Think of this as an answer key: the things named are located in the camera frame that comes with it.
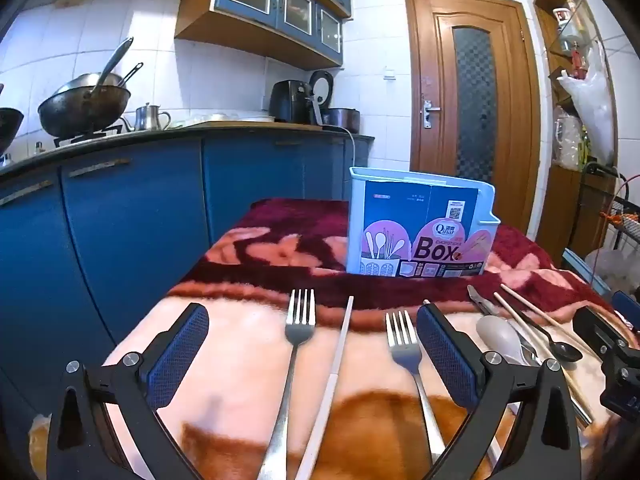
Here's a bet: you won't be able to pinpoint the stainless steel kettle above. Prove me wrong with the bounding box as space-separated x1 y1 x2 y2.
122 103 171 132

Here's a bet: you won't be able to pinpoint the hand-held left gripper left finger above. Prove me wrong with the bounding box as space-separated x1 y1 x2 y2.
47 302 211 480

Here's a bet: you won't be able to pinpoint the grey spoon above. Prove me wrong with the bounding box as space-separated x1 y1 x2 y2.
475 315 532 367

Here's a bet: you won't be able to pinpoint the wooden chopstick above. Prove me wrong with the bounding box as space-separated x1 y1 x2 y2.
507 305 596 426
500 283 603 358

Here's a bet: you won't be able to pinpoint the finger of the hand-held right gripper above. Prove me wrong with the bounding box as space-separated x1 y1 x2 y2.
572 305 640 356

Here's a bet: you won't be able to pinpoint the blue base cabinets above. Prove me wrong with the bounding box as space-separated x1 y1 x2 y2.
0 132 376 461

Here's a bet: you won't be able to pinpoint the stainless steel fork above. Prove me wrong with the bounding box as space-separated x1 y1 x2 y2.
385 310 446 463
257 288 317 480

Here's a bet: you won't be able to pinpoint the black spoon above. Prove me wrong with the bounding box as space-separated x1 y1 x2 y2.
494 291 584 363

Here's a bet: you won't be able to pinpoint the dark pan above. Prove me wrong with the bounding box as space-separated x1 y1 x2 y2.
0 85 25 157

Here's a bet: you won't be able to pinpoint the black wok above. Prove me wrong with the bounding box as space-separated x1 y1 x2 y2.
37 37 135 139

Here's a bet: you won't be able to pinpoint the gas stove burner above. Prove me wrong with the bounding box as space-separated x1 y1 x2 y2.
52 126 126 149

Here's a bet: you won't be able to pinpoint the dark rice cooker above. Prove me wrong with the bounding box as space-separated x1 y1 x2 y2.
309 70 361 134

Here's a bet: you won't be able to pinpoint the white plastic bag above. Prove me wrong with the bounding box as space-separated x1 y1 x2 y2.
557 42 617 166

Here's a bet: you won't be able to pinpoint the wooden door with glass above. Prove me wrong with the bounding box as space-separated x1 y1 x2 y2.
404 0 542 235

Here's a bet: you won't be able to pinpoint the red and pink floral blanket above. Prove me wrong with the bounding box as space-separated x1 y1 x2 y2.
27 199 640 480

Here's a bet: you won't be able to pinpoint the black wire rack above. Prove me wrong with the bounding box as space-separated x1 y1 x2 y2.
570 162 640 283

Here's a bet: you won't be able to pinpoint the light blue utensil box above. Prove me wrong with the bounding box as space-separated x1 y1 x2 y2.
347 166 502 278

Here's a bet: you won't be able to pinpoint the black air fryer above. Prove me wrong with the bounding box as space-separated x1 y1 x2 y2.
270 80 326 125

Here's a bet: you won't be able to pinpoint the wooden shelf unit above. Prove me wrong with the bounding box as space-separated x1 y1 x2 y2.
532 0 632 261

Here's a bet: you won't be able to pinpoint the white power cable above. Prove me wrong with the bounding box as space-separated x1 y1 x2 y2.
324 124 357 167

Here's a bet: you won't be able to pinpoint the stainless steel utensil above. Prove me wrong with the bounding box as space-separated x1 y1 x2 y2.
467 285 543 366

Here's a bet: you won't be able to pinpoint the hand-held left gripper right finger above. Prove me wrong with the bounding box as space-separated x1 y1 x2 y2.
416 302 583 480

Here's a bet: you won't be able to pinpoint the white chopstick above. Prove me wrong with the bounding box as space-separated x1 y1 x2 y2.
295 296 355 480

